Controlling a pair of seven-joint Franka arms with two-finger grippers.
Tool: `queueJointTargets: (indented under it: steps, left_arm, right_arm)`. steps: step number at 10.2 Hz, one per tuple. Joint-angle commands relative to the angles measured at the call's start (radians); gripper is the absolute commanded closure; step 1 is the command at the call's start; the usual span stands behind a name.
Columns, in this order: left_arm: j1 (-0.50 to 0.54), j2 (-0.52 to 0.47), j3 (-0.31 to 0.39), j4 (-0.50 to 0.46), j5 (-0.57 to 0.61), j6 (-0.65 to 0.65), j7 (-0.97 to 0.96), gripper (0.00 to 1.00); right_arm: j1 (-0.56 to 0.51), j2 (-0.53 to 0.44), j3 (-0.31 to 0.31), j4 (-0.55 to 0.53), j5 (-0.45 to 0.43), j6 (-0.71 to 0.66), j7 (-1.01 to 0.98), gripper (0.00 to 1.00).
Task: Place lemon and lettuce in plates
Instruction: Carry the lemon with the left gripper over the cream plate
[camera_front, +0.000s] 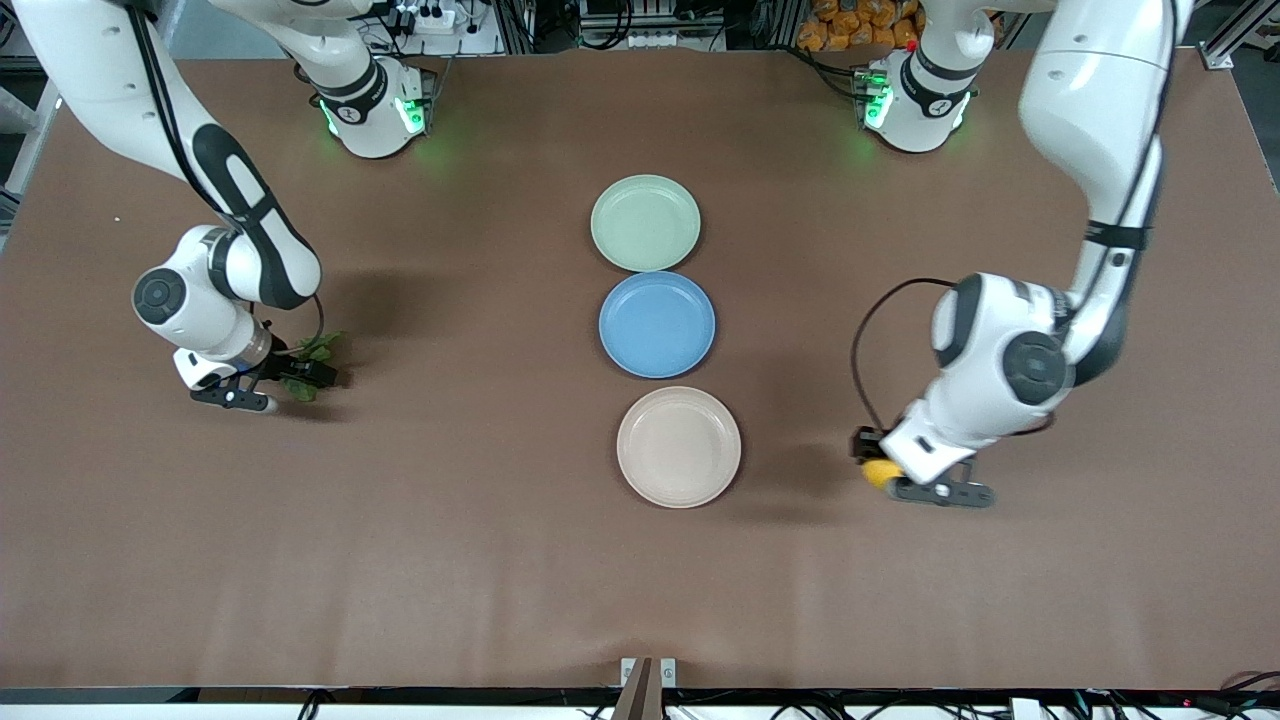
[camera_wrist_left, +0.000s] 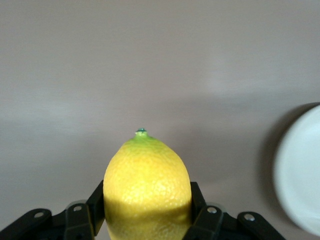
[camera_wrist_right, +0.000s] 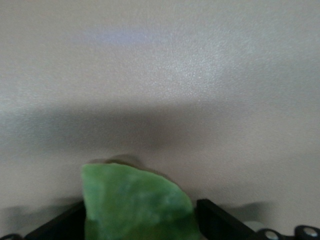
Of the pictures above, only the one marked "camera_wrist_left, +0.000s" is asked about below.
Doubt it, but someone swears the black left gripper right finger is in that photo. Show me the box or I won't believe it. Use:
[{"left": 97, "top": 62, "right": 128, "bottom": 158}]
[{"left": 184, "top": 181, "right": 286, "bottom": 240}]

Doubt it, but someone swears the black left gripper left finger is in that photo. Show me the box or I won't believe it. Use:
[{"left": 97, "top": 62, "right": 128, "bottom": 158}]
[{"left": 0, "top": 179, "right": 106, "bottom": 240}]

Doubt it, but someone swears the yellow lemon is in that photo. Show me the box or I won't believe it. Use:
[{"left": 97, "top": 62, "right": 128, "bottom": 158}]
[{"left": 103, "top": 127, "right": 194, "bottom": 240}]

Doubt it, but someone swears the beige plate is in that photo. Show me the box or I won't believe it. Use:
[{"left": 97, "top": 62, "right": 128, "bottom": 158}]
[{"left": 273, "top": 103, "right": 320, "bottom": 236}]

